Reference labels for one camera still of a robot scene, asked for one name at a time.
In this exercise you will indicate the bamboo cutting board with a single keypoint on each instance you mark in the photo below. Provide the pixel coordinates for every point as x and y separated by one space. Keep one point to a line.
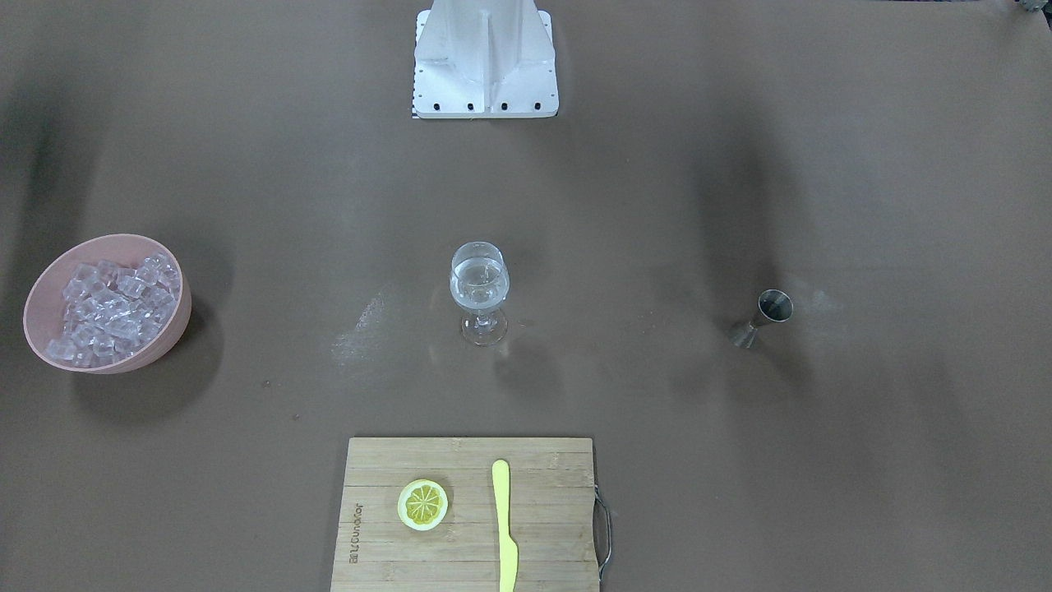
551 517

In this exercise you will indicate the yellow plastic knife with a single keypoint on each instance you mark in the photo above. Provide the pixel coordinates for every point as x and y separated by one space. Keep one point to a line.
507 547

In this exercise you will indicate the clear ice cubes pile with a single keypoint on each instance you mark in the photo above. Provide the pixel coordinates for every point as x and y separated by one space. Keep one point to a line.
112 312

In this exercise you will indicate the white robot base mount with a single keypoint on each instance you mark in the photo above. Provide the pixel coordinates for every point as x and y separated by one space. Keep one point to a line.
484 60

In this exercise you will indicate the pink bowl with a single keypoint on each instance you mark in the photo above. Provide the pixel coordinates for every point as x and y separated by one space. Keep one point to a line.
42 311

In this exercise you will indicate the steel double jigger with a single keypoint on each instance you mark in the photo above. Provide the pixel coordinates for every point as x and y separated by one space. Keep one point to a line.
774 306

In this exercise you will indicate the yellow lemon slice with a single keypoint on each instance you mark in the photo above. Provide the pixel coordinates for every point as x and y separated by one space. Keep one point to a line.
422 505

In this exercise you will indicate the clear wine glass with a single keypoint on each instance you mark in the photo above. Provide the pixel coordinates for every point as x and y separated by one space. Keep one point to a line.
479 284

